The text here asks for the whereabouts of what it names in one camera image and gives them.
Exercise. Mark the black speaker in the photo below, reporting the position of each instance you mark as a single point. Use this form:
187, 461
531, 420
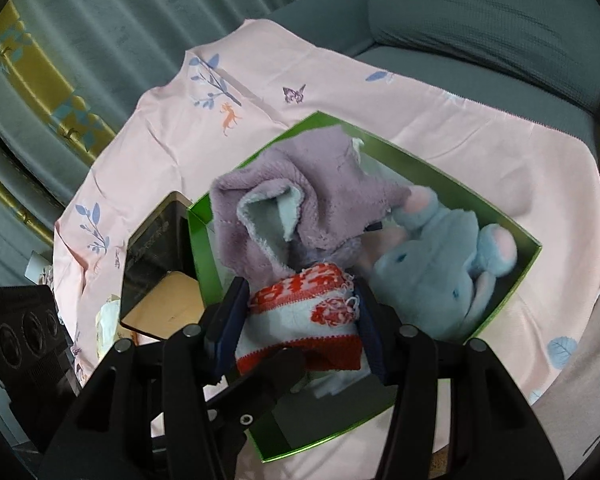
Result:
25, 330

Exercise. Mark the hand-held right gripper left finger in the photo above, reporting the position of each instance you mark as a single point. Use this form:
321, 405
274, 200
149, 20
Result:
230, 327

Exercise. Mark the pink printed tablecloth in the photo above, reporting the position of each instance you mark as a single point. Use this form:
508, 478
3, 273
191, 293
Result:
380, 95

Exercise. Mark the yellow patterned curtain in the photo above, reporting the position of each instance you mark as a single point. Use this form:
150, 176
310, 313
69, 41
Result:
35, 70

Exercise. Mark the white paper sheet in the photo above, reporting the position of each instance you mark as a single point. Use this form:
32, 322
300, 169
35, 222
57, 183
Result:
36, 265

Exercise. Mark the grey-blue sofa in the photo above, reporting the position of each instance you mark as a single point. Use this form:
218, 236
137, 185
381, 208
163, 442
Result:
480, 20

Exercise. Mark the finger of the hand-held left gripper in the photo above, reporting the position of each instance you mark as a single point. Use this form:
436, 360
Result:
260, 385

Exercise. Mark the red white knit cloth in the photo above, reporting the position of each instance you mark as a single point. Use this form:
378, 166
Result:
300, 320

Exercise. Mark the black box lid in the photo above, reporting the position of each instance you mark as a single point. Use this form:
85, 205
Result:
150, 245

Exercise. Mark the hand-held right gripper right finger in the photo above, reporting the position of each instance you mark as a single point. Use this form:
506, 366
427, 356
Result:
369, 332

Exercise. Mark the blue plush toy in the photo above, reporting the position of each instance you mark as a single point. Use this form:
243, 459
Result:
430, 270

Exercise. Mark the green box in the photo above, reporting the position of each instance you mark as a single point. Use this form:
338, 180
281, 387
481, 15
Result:
200, 255

